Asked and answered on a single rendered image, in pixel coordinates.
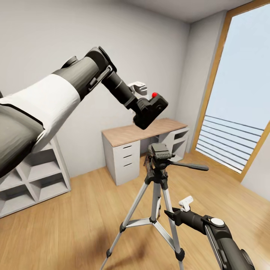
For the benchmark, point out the digital camera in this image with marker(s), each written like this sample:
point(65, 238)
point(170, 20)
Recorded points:
point(151, 109)

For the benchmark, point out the camera tripod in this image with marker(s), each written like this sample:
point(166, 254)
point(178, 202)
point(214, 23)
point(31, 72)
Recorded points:
point(158, 163)

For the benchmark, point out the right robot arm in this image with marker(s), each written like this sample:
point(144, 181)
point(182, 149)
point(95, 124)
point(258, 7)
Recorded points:
point(226, 251)

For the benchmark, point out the bookcase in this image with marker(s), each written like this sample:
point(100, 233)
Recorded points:
point(29, 175)

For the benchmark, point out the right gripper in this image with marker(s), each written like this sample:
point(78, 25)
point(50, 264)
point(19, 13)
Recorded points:
point(180, 217)

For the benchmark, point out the taboret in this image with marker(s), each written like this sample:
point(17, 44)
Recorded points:
point(149, 150)

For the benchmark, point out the desk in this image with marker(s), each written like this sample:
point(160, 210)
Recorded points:
point(122, 146)

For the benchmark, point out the fixed window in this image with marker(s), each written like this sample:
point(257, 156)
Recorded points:
point(235, 117)

